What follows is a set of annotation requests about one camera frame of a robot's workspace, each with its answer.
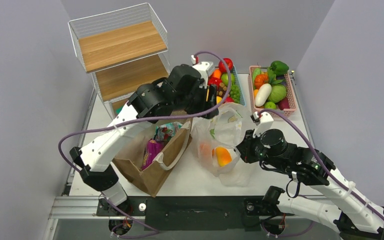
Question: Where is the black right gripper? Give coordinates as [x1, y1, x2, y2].
[234, 127, 286, 171]

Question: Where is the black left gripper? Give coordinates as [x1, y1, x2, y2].
[173, 81, 217, 119]

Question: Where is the teal snack packet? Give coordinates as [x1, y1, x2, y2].
[153, 121, 183, 144]

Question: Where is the yellow orange mango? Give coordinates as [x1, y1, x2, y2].
[212, 146, 233, 167]

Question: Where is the clear plastic lemon-print bag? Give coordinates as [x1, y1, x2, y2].
[191, 102, 255, 187]

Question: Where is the orange fruit front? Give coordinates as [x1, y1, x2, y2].
[198, 142, 213, 164]

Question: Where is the purple snack packet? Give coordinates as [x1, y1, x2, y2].
[141, 139, 165, 170]

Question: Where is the brown jute tote bag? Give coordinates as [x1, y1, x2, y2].
[112, 118, 193, 197]

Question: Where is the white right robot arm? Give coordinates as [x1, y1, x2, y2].
[235, 129, 384, 240]

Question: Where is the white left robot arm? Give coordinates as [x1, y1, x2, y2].
[70, 61, 218, 215]

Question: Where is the red bell pepper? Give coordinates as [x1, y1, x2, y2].
[207, 77, 222, 87]

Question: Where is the pink plastic vegetable basket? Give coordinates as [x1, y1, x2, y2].
[247, 65, 298, 118]

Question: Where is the green apple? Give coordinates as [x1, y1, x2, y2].
[220, 72, 236, 86]

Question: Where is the red apple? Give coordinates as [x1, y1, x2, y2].
[218, 58, 234, 73]

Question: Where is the green grape bunch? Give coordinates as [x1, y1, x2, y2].
[229, 84, 242, 104]

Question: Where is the green cabbage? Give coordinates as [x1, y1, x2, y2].
[268, 84, 287, 104]

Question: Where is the blue plastic fruit basket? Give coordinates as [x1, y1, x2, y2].
[211, 65, 247, 107]

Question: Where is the white eggplant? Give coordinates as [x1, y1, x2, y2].
[254, 83, 272, 107]

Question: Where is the orange pumpkin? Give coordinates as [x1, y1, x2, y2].
[253, 73, 269, 90]

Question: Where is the green bell pepper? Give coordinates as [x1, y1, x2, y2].
[270, 60, 290, 76]

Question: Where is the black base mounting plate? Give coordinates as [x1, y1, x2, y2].
[96, 195, 284, 233]

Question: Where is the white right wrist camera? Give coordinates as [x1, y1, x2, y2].
[250, 111, 274, 138]

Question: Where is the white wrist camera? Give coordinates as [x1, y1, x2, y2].
[250, 111, 274, 138]
[191, 55, 215, 86]

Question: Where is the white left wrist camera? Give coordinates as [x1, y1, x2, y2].
[191, 55, 215, 86]

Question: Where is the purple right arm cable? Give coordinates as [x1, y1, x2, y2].
[257, 108, 384, 240]

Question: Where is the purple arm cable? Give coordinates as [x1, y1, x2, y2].
[257, 108, 384, 240]
[58, 50, 233, 239]

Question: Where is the white wire wooden shelf rack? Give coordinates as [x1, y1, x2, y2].
[68, 2, 171, 118]

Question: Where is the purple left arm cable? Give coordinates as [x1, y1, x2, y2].
[58, 50, 233, 239]

